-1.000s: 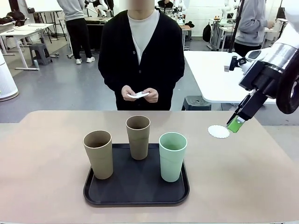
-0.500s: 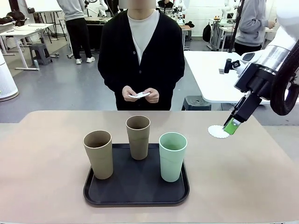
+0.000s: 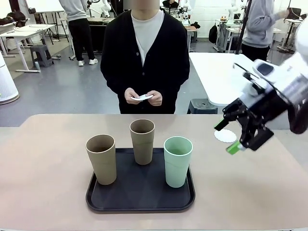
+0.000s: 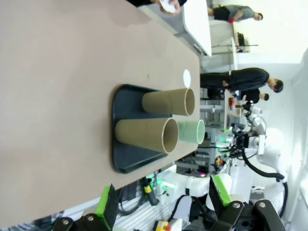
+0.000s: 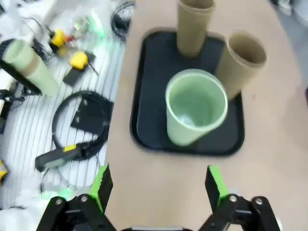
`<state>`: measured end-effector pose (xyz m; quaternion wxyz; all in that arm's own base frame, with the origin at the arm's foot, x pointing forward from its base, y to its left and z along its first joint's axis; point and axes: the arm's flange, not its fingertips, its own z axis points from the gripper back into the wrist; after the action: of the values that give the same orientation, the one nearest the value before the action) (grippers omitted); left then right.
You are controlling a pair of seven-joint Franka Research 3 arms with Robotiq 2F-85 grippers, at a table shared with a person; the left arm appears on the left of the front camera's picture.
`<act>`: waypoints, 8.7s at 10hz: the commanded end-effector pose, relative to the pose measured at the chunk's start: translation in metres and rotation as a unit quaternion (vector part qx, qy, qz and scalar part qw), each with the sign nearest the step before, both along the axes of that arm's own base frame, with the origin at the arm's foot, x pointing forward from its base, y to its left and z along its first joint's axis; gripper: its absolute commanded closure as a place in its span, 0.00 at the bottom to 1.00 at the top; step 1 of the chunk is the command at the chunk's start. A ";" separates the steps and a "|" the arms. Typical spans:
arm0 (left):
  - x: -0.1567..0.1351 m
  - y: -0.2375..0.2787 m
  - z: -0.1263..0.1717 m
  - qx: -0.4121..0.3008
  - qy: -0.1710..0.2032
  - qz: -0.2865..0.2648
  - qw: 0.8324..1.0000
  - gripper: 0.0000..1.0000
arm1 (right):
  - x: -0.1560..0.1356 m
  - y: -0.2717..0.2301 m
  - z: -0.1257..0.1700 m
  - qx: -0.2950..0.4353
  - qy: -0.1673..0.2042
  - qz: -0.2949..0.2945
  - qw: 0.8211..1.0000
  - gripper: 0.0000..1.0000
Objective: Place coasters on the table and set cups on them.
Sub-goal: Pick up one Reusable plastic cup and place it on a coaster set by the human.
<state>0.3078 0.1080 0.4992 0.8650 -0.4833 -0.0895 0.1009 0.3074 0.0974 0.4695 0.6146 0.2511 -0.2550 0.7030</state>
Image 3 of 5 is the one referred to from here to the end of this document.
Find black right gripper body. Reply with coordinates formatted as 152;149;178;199
222;90;290;127

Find pale green cup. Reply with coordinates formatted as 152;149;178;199
163;136;193;188

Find white scalloped paper coaster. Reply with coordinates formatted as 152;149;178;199
130;94;154;101
214;129;238;144

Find tan cup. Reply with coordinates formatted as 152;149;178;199
85;134;117;186
129;118;155;166

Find person's left forearm black sleeve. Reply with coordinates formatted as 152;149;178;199
160;74;190;102

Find person's right forearm black sleeve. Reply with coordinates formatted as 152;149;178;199
102;74;128;99

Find person's left hand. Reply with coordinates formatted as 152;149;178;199
145;90;163;106

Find person's right hand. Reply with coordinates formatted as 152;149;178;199
124;88;140;104

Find grey plastic stool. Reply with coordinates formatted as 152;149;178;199
187;98;218;115
29;44;54;67

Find white table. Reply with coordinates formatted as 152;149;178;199
189;52;259;105

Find bystander grey hoodie black trousers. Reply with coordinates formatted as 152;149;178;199
241;0;293;62
58;0;99;67

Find black stand pole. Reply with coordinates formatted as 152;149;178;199
234;0;253;55

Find white desk with equipment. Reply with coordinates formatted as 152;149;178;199
215;18;244;52

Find black backpack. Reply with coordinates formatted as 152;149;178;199
208;23;218;44

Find black plastic tray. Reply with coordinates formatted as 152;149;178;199
86;147;196;214

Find person in black cardigan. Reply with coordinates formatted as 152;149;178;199
100;0;191;115

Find bystander in patterned sweater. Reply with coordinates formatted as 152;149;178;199
162;0;180;15

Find black desk with panel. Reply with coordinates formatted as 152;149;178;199
86;16;116;52

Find white cylindrical appliance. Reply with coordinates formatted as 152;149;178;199
0;51;20;105

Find black bag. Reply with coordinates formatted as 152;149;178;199
6;11;26;25

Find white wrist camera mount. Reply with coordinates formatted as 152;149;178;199
233;63;268;104

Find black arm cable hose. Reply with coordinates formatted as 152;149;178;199
287;101;308;135

